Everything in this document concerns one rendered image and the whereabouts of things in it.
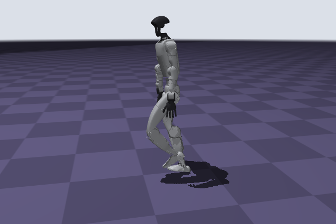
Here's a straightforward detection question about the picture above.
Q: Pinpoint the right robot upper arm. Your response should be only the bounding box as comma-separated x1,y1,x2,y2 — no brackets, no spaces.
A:
154,43,162,73

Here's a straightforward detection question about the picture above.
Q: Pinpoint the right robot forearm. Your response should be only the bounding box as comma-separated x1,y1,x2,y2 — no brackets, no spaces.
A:
155,71,164,92

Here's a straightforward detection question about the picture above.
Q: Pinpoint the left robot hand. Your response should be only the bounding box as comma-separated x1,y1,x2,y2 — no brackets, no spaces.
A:
163,93,177,118

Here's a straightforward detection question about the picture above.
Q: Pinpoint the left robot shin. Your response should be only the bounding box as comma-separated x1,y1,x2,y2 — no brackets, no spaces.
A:
146,129,177,157

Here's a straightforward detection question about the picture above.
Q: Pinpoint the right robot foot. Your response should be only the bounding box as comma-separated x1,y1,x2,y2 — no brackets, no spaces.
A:
168,164,191,172

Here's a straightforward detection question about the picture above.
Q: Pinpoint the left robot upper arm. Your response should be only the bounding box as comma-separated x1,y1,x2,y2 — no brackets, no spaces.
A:
165,41,179,75

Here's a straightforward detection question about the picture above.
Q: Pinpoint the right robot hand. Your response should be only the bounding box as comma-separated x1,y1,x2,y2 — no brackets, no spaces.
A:
156,88,164,102

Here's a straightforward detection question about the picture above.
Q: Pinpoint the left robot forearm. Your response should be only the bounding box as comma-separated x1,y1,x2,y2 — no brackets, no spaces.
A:
167,67,178,99

